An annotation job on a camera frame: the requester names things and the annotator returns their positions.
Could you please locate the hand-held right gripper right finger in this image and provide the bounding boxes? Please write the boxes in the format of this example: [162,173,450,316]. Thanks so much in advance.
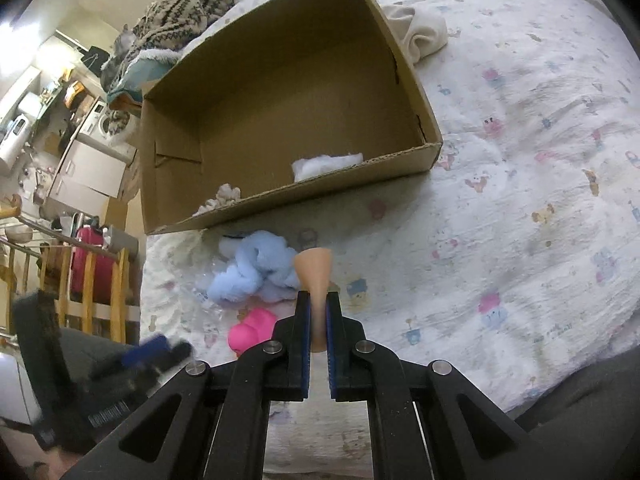
[325,292,585,480]

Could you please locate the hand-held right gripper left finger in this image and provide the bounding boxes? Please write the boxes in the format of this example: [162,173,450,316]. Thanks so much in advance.
[61,290,313,480]

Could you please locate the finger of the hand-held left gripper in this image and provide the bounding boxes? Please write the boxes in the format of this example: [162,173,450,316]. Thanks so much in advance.
[90,336,194,383]

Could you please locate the cardboard box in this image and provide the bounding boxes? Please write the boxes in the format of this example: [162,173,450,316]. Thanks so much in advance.
[139,0,444,235]

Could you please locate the pink soft toy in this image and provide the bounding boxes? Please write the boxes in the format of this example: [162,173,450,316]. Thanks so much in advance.
[228,308,278,355]

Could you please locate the wooden bed railing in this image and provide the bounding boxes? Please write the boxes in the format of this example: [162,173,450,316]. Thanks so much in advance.
[0,194,142,345]

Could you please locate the light blue plush toy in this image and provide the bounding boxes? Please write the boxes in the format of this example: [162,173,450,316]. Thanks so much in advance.
[206,230,301,305]

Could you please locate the clear plastic wrapper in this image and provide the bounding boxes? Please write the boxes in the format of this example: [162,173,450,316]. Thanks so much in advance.
[193,262,236,306]

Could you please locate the pink suitcase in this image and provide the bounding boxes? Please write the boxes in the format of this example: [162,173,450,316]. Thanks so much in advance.
[70,226,119,306]

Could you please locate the beige fluffy cloth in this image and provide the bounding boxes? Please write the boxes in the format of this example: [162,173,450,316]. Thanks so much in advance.
[193,183,243,217]

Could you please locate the white fluffy cloth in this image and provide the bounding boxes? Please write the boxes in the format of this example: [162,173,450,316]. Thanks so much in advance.
[291,151,365,182]

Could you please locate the white cabinet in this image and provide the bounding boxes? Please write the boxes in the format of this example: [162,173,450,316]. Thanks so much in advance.
[46,139,138,199]

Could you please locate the printed bed sheet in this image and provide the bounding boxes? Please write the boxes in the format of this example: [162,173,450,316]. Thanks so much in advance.
[141,0,640,476]

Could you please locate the white kitchen appliance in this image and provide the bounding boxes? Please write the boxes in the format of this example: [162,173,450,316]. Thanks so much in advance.
[0,114,34,170]

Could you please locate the washing machine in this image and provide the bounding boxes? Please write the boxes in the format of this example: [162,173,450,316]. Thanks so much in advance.
[75,100,132,149]

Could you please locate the teal fleece blanket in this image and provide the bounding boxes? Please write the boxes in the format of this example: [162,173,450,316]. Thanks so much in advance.
[108,50,182,110]

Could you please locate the cream folded cloth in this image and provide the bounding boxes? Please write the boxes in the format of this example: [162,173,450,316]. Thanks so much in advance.
[382,4,449,64]

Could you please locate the patterned knit sweater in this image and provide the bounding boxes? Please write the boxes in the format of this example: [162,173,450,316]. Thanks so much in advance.
[101,0,236,91]

